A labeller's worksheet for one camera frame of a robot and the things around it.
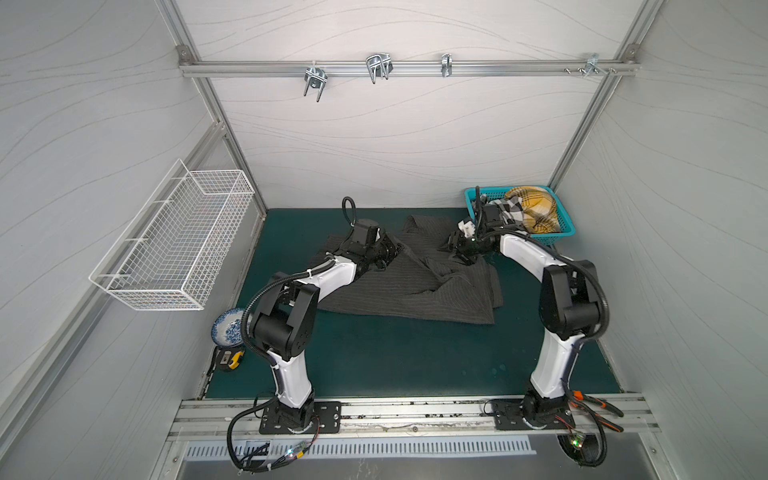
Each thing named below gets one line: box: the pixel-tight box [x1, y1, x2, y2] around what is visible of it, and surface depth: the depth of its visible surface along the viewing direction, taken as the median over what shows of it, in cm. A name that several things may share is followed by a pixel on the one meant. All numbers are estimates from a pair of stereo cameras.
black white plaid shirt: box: [488, 196, 525, 228], surface depth 110 cm
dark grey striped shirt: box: [306, 215, 504, 325], surface depth 95 cm
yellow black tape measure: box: [218, 348, 245, 370], surface depth 82 cm
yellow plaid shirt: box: [505, 186, 561, 234], surface depth 109 cm
